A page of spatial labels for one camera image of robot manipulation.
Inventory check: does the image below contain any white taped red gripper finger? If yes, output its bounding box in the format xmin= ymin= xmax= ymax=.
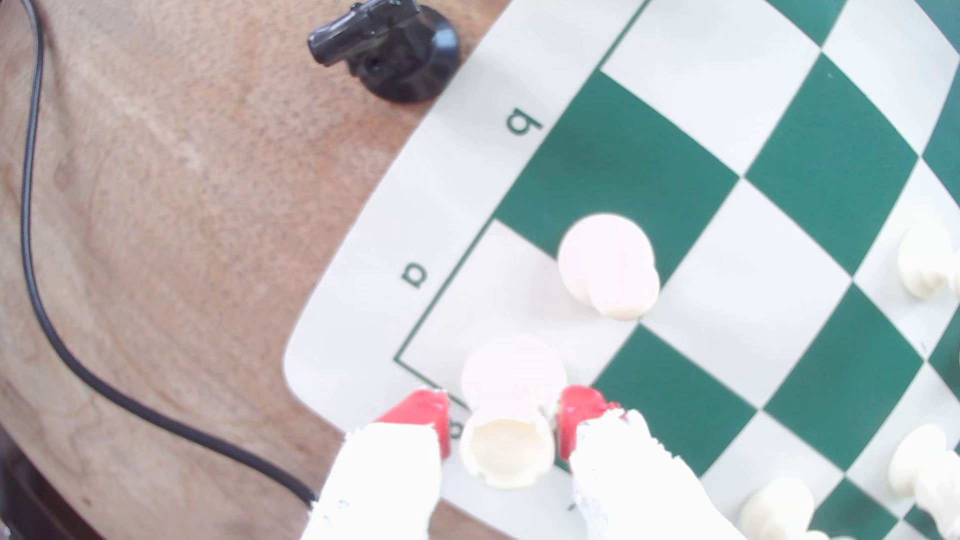
xmin=300 ymin=388 xmax=453 ymax=540
xmin=556 ymin=384 xmax=745 ymax=540

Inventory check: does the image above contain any white chess rook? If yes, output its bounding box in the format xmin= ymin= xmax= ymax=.
xmin=459 ymin=333 xmax=569 ymax=490

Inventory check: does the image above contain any white chess piece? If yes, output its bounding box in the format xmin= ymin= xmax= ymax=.
xmin=897 ymin=220 xmax=960 ymax=300
xmin=913 ymin=450 xmax=960 ymax=540
xmin=738 ymin=477 xmax=817 ymax=540
xmin=888 ymin=423 xmax=949 ymax=496

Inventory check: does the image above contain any white chess pawn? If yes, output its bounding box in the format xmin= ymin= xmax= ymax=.
xmin=556 ymin=213 xmax=662 ymax=322

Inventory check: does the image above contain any green and white chess mat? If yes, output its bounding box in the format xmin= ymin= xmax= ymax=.
xmin=282 ymin=0 xmax=960 ymax=540

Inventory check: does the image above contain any black chess knight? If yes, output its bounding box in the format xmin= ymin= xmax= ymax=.
xmin=306 ymin=0 xmax=462 ymax=105

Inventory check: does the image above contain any black cable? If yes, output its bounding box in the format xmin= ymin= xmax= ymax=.
xmin=18 ymin=0 xmax=318 ymax=508

